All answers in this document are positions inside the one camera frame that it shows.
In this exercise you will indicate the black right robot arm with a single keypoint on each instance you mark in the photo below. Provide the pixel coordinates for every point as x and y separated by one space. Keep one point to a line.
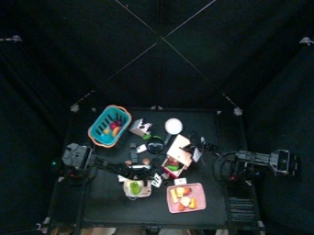
261 159

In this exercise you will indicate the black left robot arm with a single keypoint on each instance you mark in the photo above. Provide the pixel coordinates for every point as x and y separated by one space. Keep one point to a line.
102 164

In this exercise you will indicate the white block with black print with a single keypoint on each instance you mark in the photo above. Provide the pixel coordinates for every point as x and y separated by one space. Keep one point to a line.
157 180

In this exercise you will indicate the brown egg block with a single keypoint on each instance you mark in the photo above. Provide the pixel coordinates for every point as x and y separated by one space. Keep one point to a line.
146 161
129 162

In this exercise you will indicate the dark grey block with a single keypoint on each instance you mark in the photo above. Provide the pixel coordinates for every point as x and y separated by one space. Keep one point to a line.
134 156
133 145

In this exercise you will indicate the red box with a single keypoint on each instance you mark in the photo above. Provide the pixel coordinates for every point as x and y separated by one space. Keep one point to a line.
180 152

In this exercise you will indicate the green toy pepper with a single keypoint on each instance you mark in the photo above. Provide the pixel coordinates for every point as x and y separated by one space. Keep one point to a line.
173 167

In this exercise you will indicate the white card with print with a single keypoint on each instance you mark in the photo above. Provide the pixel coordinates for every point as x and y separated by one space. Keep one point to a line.
180 181

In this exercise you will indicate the yellow toy corn piece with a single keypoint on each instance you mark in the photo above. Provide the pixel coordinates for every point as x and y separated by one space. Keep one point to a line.
174 196

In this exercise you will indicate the black toy pan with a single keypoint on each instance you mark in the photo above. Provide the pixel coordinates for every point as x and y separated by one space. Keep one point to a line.
156 145

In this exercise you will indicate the orange toy food slice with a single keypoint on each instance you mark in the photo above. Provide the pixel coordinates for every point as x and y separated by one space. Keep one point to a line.
186 191

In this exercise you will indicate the pink tray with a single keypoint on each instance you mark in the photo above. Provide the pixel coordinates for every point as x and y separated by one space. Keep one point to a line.
186 197

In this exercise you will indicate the white toy food slice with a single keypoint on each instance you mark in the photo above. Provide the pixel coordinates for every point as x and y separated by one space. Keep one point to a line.
185 201

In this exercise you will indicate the red toy food piece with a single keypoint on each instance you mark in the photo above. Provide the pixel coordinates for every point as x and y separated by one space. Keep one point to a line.
181 207

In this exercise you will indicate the small green toy vegetable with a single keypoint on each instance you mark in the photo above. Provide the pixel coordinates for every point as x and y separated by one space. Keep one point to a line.
148 136

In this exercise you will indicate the orange toy food wedge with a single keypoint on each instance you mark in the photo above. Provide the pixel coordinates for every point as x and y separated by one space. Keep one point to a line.
193 203

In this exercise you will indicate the small grey box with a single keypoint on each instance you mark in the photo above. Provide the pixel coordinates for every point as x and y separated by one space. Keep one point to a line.
141 127

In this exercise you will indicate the orange toy carrot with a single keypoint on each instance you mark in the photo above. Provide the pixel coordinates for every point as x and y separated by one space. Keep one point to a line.
117 131

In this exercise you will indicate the yellow toy food piece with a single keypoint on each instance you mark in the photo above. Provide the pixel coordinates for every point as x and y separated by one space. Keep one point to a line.
107 131

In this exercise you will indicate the teal basket with orange rim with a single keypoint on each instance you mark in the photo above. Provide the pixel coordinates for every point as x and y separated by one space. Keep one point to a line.
110 126

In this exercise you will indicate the printed label sticker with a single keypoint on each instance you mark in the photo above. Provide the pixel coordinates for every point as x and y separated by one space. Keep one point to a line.
241 211

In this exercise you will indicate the grey frame corner bracket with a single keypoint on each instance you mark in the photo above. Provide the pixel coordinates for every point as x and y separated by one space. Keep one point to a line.
15 39
307 40
238 111
74 107

